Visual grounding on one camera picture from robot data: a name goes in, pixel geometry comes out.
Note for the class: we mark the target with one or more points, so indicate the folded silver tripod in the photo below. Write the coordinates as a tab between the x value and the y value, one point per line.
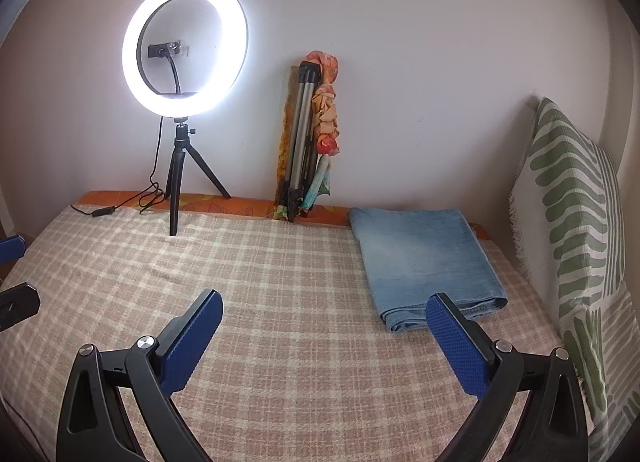
295	178

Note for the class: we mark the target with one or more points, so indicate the small black tripod stand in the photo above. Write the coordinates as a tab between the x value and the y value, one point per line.
182	148

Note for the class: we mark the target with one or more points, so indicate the pink checkered bed blanket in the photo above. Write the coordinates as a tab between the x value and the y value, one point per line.
301	368

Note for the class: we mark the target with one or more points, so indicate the white ring light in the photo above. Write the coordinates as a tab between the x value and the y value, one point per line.
182	58

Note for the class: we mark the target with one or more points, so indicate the green striped white pillow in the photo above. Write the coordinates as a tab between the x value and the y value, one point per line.
569	235

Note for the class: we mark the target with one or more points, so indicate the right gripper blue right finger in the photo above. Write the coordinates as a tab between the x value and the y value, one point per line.
466	346

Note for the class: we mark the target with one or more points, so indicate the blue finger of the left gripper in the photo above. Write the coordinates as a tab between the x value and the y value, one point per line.
11	249
17	304

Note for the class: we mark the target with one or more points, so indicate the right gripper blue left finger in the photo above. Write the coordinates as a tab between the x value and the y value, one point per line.
184	340

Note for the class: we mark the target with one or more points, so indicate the light blue denim pants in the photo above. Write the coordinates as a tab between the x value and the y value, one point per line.
409	256

